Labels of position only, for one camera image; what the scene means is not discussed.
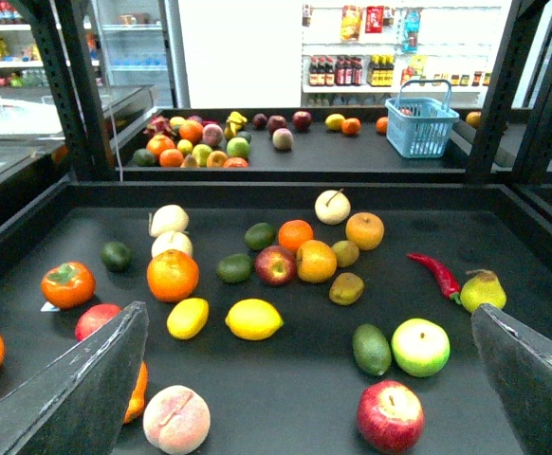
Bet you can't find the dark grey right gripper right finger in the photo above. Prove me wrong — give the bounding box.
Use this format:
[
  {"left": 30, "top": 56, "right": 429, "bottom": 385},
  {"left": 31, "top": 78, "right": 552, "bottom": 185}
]
[{"left": 470, "top": 304, "right": 552, "bottom": 454}]

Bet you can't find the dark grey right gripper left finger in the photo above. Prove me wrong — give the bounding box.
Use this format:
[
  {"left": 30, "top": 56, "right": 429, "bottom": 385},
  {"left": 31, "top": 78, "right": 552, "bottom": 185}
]
[{"left": 0, "top": 301, "right": 149, "bottom": 454}]

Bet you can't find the yellow lemon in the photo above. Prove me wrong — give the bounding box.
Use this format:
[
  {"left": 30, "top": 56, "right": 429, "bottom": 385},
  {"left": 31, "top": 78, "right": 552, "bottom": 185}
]
[
  {"left": 225, "top": 299, "right": 284, "bottom": 341},
  {"left": 166, "top": 298, "right": 210, "bottom": 340}
]

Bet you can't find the orange under gripper finger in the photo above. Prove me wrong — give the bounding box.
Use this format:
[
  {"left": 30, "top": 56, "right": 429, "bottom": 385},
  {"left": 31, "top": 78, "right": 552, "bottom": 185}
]
[{"left": 123, "top": 361, "right": 149, "bottom": 425}]

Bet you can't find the red apple left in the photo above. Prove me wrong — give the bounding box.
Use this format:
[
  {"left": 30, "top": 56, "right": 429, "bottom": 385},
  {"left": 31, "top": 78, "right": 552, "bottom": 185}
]
[{"left": 75, "top": 303, "right": 121, "bottom": 341}]

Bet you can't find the pink peach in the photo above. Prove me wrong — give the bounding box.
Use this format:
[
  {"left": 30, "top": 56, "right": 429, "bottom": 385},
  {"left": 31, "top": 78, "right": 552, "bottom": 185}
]
[{"left": 142, "top": 385, "right": 211, "bottom": 454}]

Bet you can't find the yellow green pear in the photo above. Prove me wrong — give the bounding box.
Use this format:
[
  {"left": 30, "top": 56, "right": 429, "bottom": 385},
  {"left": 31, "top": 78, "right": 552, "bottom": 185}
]
[{"left": 460, "top": 269, "right": 507, "bottom": 314}]

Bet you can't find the orange persimmon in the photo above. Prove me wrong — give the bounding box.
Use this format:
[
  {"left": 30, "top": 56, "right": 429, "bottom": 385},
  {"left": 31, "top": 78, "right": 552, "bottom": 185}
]
[{"left": 41, "top": 262, "right": 96, "bottom": 310}]

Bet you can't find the green apple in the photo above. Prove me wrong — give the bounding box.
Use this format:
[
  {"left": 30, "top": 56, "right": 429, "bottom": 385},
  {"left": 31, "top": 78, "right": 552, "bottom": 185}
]
[{"left": 391, "top": 318, "right": 451, "bottom": 378}]

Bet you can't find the red chili pepper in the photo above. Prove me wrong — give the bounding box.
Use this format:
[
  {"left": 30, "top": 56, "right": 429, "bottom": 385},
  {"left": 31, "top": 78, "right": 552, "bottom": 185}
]
[{"left": 407, "top": 253, "right": 461, "bottom": 304}]

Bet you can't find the red apple front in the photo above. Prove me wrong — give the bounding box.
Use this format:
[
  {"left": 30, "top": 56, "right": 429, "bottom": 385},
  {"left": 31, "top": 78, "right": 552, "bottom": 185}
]
[{"left": 357, "top": 380, "right": 425, "bottom": 454}]

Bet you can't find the green lime left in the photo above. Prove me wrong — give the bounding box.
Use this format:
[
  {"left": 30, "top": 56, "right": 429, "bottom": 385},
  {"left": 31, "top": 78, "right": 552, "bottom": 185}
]
[{"left": 100, "top": 241, "right": 133, "bottom": 272}]

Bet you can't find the green lime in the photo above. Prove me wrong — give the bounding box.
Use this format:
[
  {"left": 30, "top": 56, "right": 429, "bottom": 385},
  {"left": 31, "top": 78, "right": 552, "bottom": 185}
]
[
  {"left": 216, "top": 253, "right": 253, "bottom": 284},
  {"left": 244, "top": 222, "right": 277, "bottom": 251},
  {"left": 100, "top": 241, "right": 133, "bottom": 272}
]

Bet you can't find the large orange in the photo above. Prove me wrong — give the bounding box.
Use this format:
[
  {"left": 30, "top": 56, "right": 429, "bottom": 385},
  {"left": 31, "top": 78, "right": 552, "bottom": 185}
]
[{"left": 146, "top": 249, "right": 200, "bottom": 303}]

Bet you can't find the green avocado front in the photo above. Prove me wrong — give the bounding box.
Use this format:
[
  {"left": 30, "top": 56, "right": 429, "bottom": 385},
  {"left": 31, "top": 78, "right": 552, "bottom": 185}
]
[{"left": 352, "top": 323, "right": 393, "bottom": 376}]

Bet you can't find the white pear left back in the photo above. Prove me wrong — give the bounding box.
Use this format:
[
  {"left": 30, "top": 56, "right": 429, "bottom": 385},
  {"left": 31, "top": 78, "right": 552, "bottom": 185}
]
[{"left": 148, "top": 204, "right": 189, "bottom": 238}]

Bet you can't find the green lime centre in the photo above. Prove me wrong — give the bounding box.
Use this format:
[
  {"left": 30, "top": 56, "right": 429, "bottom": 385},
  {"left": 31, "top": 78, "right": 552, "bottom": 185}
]
[{"left": 216, "top": 253, "right": 253, "bottom": 284}]

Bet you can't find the brown kiwi front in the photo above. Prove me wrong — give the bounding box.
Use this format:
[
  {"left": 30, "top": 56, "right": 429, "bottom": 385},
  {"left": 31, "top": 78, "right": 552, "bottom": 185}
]
[{"left": 329, "top": 272, "right": 365, "bottom": 306}]

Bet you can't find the brown kiwi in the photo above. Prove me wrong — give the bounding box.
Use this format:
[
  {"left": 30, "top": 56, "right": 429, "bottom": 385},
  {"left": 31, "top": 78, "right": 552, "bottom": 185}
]
[
  {"left": 329, "top": 272, "right": 365, "bottom": 306},
  {"left": 331, "top": 240, "right": 359, "bottom": 268}
]

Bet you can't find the yellow orange apple back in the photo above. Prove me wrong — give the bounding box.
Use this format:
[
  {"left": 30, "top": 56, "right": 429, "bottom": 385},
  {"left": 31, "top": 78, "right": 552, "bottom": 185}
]
[{"left": 345, "top": 212, "right": 385, "bottom": 251}]

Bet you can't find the yellow orange apple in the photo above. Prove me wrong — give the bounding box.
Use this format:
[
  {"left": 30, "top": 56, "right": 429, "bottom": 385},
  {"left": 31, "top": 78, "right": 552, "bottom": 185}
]
[
  {"left": 345, "top": 212, "right": 385, "bottom": 251},
  {"left": 296, "top": 240, "right": 337, "bottom": 283}
]

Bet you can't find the brown kiwi back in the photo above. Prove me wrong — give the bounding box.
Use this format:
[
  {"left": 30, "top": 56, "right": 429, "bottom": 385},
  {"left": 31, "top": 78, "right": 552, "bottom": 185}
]
[{"left": 331, "top": 240, "right": 359, "bottom": 268}]

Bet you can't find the red yellow apple centre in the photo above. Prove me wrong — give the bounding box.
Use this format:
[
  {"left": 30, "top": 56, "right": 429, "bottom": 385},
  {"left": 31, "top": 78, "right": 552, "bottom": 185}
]
[{"left": 254, "top": 246, "right": 297, "bottom": 286}]

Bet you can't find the green lime back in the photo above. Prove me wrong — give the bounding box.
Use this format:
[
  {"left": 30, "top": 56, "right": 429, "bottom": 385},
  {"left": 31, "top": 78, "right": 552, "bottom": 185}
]
[{"left": 244, "top": 222, "right": 277, "bottom": 251}]

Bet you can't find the yellow orange apple centre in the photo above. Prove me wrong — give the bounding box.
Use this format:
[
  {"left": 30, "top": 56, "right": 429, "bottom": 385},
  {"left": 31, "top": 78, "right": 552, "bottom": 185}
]
[{"left": 296, "top": 240, "right": 337, "bottom": 283}]

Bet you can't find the white pear with stem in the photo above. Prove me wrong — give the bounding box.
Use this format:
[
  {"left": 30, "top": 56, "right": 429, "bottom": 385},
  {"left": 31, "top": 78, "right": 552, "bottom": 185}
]
[{"left": 314, "top": 190, "right": 351, "bottom": 226}]

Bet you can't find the small orange tangerine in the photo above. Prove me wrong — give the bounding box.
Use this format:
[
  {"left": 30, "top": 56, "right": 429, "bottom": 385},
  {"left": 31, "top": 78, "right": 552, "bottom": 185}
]
[{"left": 278, "top": 219, "right": 314, "bottom": 254}]

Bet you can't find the small blue basket far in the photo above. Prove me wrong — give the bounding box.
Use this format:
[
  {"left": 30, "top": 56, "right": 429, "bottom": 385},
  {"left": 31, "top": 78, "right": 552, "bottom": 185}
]
[{"left": 384, "top": 79, "right": 460, "bottom": 159}]

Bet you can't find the black shelf frame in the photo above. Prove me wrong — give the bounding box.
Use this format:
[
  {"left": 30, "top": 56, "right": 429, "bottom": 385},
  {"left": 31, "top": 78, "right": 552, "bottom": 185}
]
[{"left": 0, "top": 0, "right": 552, "bottom": 304}]

